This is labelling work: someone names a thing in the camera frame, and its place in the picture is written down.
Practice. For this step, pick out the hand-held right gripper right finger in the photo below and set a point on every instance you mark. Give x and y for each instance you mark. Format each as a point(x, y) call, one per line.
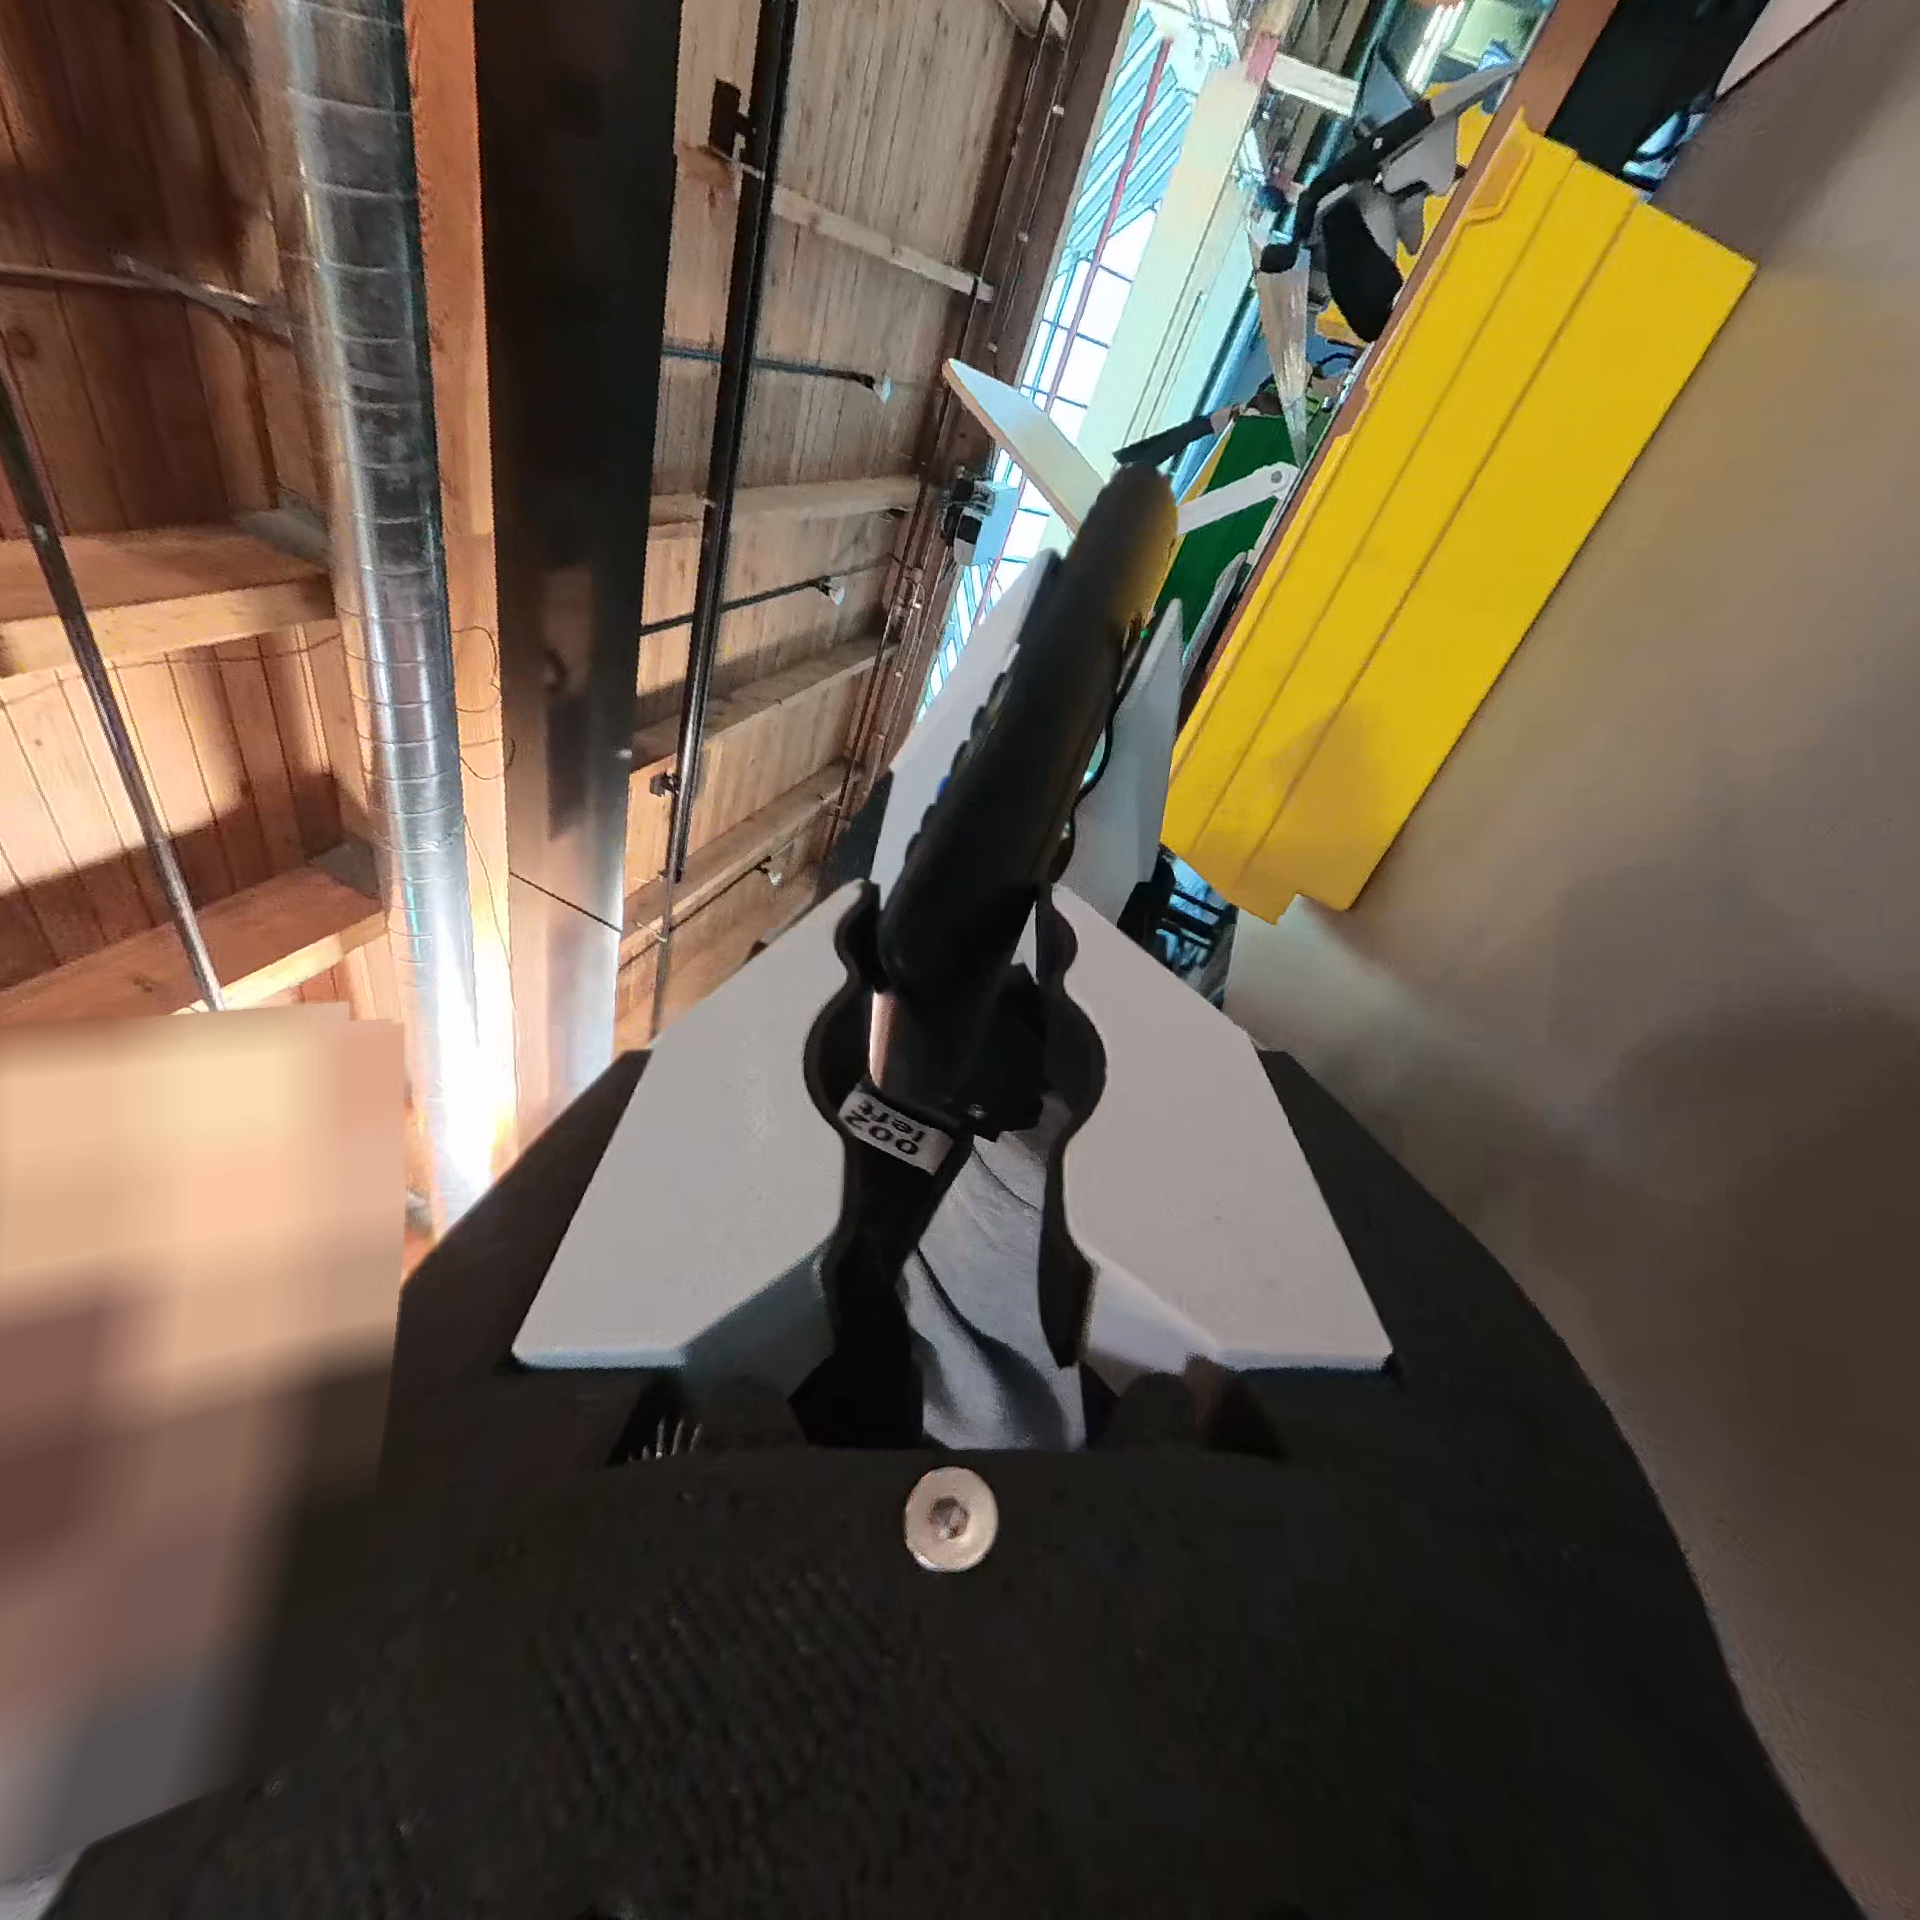
point(1231, 1201)

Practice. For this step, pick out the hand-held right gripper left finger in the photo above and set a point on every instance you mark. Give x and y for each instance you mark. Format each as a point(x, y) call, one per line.
point(676, 1201)

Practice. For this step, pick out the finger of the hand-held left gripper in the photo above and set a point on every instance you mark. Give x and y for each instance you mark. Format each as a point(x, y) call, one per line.
point(945, 705)
point(1127, 811)

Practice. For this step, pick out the yellow plastic bin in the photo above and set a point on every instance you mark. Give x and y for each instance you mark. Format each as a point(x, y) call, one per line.
point(1441, 524)

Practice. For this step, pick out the person's left forearm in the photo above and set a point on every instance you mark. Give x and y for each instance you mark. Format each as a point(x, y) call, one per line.
point(983, 1305)

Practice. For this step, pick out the black and white gripper device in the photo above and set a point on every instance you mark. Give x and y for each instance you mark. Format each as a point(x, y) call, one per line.
point(1382, 225)

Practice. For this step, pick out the wooden board on white stand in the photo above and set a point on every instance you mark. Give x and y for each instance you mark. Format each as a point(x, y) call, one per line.
point(1037, 436)

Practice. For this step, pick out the green board on white stand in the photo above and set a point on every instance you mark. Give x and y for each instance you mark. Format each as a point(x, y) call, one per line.
point(1245, 494)

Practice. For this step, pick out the metal ventilation duct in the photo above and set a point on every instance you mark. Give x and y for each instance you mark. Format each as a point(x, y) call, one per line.
point(376, 600)

